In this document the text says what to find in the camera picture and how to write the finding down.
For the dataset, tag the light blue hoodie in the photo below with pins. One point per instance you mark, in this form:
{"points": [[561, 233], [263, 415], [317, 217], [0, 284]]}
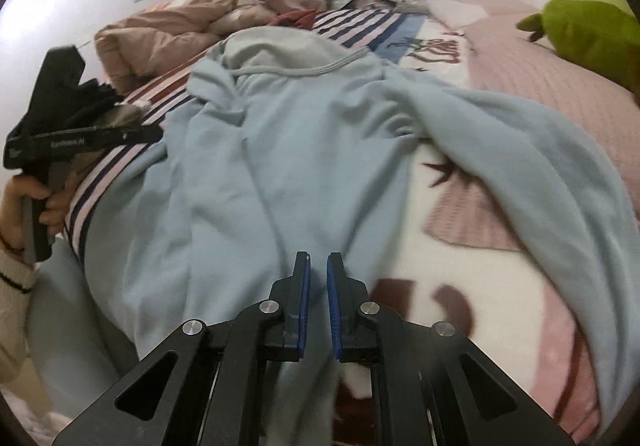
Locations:
{"points": [[300, 141]]}

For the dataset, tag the pink bedspread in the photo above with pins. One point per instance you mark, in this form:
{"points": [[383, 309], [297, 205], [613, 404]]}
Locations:
{"points": [[540, 76]]}

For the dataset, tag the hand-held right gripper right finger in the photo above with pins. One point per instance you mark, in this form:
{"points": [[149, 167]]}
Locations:
{"points": [[332, 306]]}

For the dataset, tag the dark red garment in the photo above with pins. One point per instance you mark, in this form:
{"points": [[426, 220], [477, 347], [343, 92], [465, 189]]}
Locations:
{"points": [[295, 19]]}

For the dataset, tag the person's left forearm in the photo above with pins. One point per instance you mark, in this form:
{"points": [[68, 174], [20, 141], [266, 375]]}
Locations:
{"points": [[12, 306]]}

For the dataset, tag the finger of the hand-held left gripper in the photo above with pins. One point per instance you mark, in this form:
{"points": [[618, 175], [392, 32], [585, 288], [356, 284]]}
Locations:
{"points": [[140, 133]]}

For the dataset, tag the black cloth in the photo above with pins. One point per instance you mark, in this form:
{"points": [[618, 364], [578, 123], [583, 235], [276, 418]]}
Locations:
{"points": [[95, 98]]}

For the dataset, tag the person's left hand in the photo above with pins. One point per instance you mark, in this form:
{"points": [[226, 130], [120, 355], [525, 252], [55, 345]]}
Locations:
{"points": [[50, 216]]}

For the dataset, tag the beige fleece cloth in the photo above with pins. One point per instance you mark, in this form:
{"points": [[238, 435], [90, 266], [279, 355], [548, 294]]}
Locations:
{"points": [[127, 115]]}

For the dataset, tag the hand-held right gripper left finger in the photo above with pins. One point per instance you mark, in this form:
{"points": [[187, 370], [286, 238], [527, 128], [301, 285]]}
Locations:
{"points": [[305, 306]]}

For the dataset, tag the green plush toy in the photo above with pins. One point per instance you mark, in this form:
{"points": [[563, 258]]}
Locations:
{"points": [[585, 31]]}

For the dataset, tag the beige quilt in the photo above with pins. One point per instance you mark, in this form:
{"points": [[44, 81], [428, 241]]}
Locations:
{"points": [[165, 36]]}

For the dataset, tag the striped printed fleece blanket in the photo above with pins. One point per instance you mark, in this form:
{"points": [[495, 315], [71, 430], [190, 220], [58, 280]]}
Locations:
{"points": [[435, 271]]}

